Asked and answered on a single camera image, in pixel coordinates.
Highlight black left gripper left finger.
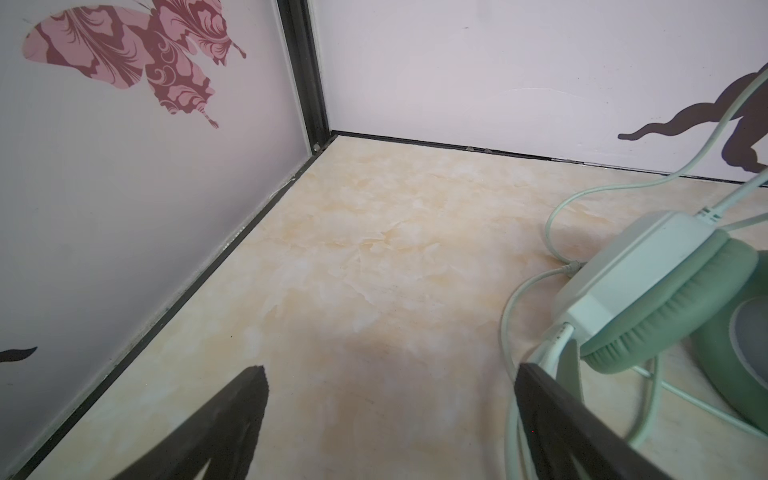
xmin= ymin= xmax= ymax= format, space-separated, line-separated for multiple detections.
xmin=115 ymin=366 xmax=269 ymax=479

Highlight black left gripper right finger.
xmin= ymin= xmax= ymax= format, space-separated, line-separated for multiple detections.
xmin=514 ymin=363 xmax=668 ymax=479

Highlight mint green headphone cable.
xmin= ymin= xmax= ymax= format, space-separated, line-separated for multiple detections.
xmin=500 ymin=65 xmax=768 ymax=480

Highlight mint green headphones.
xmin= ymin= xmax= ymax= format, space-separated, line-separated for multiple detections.
xmin=534 ymin=211 xmax=767 ymax=445

